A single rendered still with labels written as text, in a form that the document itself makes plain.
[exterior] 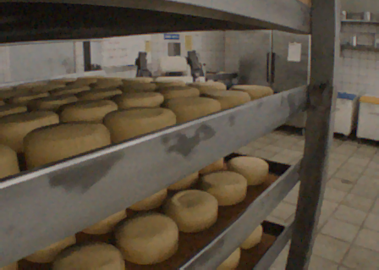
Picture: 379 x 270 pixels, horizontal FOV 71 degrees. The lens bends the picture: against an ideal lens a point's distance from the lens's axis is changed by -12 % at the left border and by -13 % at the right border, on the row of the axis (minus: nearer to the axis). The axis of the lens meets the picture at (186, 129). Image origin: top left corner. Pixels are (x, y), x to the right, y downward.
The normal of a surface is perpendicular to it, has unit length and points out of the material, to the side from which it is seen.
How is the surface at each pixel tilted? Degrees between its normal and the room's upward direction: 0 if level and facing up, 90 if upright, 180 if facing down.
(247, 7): 90
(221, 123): 90
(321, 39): 90
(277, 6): 90
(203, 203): 0
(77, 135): 0
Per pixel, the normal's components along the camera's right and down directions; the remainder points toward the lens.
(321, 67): -0.61, 0.21
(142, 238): 0.00, -0.97
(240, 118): 0.79, 0.15
